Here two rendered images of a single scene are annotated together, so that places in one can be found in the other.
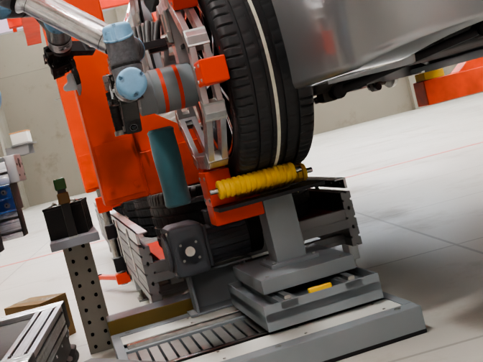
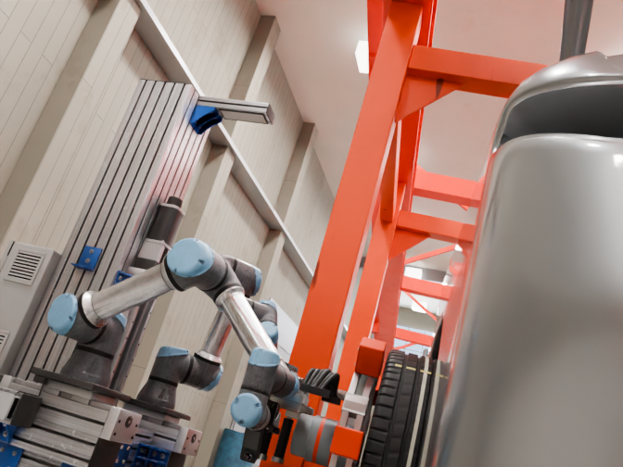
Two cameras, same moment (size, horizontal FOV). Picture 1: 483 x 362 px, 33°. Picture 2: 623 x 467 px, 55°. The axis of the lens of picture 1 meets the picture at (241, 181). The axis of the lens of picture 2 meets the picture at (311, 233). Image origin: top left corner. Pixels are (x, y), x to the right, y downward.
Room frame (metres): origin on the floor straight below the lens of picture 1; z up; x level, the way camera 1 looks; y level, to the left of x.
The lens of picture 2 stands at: (0.70, -0.44, 0.78)
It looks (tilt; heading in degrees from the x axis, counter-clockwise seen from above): 20 degrees up; 24
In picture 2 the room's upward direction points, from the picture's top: 16 degrees clockwise
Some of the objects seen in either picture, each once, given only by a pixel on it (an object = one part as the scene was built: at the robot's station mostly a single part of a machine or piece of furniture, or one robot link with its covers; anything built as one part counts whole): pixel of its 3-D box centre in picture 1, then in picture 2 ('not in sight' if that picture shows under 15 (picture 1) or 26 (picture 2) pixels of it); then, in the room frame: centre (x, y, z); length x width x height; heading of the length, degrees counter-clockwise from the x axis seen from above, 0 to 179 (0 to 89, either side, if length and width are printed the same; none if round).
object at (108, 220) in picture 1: (112, 236); not in sight; (4.16, 0.70, 0.30); 0.09 x 0.05 x 0.50; 12
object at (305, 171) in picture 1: (269, 180); not in sight; (2.65, -0.09, 0.49); 0.29 x 0.06 x 0.06; 102
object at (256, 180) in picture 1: (256, 180); not in sight; (2.52, -0.04, 0.51); 0.29 x 0.06 x 0.06; 102
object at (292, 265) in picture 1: (282, 231); not in sight; (2.65, -0.09, 0.32); 0.40 x 0.30 x 0.28; 12
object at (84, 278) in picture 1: (88, 294); not in sight; (3.07, 0.66, 0.21); 0.10 x 0.10 x 0.42; 12
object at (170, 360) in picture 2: not in sight; (171, 363); (2.77, 0.90, 0.98); 0.13 x 0.12 x 0.14; 141
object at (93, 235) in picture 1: (73, 237); not in sight; (3.04, 0.65, 0.44); 0.43 x 0.17 x 0.03; 12
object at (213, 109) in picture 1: (190, 83); (349, 448); (2.61, 0.08, 0.85); 0.54 x 0.07 x 0.54; 12
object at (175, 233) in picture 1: (227, 255); not in sight; (2.88, 0.11, 0.26); 0.42 x 0.18 x 0.35; 102
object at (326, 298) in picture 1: (299, 289); not in sight; (2.61, -0.10, 0.13); 0.50 x 0.36 x 0.10; 12
